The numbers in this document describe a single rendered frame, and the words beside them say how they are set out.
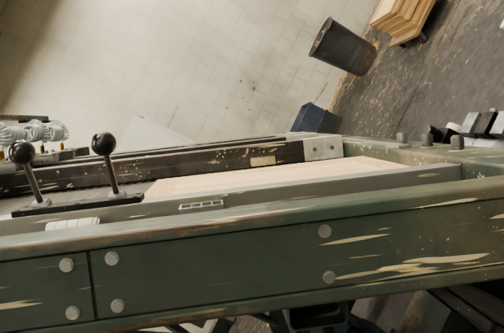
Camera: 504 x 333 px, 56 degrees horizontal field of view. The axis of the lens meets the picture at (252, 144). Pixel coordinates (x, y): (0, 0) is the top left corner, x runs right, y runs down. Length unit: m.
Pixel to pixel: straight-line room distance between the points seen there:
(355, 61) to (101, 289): 5.10
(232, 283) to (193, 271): 0.04
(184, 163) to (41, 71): 5.32
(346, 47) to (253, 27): 1.52
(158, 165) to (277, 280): 0.98
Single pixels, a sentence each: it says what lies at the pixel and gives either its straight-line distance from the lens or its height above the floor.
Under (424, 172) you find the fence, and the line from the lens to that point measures 0.84.
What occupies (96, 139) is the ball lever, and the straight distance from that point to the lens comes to 0.73.
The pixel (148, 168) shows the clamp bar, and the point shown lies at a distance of 1.48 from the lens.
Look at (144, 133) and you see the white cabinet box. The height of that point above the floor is 1.87.
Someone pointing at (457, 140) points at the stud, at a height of 0.87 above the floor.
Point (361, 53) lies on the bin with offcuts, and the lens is 5.52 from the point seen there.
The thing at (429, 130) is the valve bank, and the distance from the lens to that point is 1.32.
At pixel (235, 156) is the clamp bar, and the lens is 1.47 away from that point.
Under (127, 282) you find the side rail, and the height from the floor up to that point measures 1.31.
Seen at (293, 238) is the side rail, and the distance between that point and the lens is 0.53.
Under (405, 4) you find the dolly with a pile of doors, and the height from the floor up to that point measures 0.32.
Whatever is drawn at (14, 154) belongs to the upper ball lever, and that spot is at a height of 1.54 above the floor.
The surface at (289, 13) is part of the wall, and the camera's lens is 6.57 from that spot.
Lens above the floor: 1.30
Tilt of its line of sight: 5 degrees down
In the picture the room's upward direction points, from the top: 64 degrees counter-clockwise
